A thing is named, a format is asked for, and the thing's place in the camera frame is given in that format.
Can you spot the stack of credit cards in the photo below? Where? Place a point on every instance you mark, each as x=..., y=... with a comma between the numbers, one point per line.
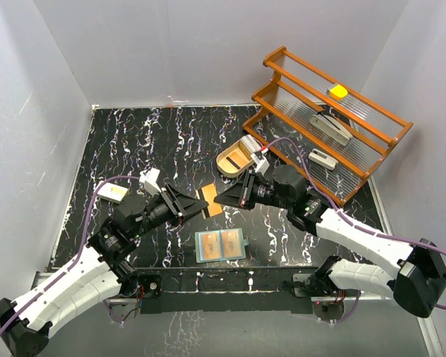
x=251, y=144

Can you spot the small white stapler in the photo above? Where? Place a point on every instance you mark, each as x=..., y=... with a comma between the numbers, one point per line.
x=323, y=159

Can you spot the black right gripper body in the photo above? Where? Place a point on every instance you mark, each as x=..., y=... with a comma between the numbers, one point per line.
x=259, y=192

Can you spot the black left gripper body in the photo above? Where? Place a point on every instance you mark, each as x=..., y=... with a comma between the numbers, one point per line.
x=166, y=208

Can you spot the beige oval tray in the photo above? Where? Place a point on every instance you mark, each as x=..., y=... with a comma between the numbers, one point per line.
x=239, y=154

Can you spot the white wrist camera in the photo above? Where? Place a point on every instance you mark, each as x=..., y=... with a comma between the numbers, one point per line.
x=149, y=180
x=260, y=160

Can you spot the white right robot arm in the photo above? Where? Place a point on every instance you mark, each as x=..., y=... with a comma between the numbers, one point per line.
x=413, y=275

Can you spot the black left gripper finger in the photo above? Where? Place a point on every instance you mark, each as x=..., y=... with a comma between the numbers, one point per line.
x=193, y=209
x=181, y=200

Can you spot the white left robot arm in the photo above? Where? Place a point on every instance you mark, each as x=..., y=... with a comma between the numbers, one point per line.
x=98, y=271

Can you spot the green card holder wallet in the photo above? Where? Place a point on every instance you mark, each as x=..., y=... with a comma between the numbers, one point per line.
x=197, y=238

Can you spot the small white cardboard box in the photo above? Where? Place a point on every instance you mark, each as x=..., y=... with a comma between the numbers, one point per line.
x=112, y=193

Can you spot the orange credit card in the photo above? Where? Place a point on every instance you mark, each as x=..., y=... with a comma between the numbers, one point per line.
x=210, y=246
x=232, y=243
x=208, y=194

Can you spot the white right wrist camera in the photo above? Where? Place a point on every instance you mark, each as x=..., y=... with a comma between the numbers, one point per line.
x=260, y=160

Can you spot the card with black stripe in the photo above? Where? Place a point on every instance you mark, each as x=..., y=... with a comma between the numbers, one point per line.
x=233, y=163

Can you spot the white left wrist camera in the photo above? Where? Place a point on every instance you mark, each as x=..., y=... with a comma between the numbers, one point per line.
x=149, y=180

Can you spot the grey stapler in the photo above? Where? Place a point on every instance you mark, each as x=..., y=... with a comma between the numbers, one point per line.
x=331, y=127

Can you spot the orange wooden shelf rack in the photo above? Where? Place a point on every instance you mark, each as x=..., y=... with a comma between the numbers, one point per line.
x=297, y=90

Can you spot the yellow sticky note block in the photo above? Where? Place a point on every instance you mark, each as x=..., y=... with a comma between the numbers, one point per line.
x=337, y=92

